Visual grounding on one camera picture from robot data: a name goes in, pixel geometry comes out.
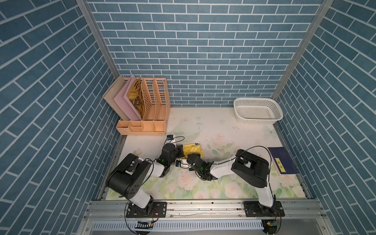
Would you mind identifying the yellow cartoon pillowcase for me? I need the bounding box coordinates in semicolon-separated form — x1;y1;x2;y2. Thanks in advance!
183;143;203;159

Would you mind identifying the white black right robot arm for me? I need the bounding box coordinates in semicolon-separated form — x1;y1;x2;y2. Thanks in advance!
187;149;285;218

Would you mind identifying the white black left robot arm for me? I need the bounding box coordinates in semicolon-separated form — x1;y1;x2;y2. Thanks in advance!
106;144;184;218

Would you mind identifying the orange plastic file organizer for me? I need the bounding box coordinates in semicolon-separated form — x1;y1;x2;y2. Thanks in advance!
116;77;171;136

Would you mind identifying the yellow black patterned book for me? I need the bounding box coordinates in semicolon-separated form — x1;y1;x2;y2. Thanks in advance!
125;76;146;120

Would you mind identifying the pink board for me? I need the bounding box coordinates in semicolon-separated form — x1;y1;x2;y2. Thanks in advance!
114;75;142;120

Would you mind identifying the white perforated plastic basket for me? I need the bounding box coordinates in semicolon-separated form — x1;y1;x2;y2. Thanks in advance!
233;98;284;125

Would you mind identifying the green circuit board left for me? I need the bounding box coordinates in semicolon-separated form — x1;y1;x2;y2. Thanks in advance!
135;221;154;230

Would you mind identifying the green circuit board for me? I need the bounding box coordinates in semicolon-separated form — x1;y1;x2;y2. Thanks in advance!
263;220;279;227
135;221;154;230

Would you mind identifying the beige board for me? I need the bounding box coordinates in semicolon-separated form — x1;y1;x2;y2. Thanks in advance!
102;75;129;120

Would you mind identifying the dark blue book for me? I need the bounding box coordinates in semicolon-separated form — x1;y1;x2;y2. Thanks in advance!
268;147;299;175

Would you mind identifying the green circuit board right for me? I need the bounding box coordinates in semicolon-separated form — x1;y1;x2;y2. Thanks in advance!
263;220;279;227

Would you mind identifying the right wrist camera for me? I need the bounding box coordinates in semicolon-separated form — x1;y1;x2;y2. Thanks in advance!
175;160;190;169

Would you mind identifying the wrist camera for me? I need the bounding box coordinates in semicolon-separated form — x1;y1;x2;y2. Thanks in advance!
175;160;190;169
165;134;176;144

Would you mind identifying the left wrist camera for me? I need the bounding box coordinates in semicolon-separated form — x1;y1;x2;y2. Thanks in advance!
165;134;176;144

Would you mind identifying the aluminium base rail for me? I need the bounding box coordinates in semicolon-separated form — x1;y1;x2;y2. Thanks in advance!
78;199;334;235

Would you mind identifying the aluminium corner post left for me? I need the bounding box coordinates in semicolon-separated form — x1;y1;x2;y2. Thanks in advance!
76;0;120;78

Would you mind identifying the aluminium corner post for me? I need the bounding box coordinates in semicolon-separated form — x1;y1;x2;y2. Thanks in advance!
271;0;334;100
76;0;120;78

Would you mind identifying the aluminium corner post right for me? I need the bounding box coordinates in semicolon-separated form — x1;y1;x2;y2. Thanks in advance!
271;0;334;100

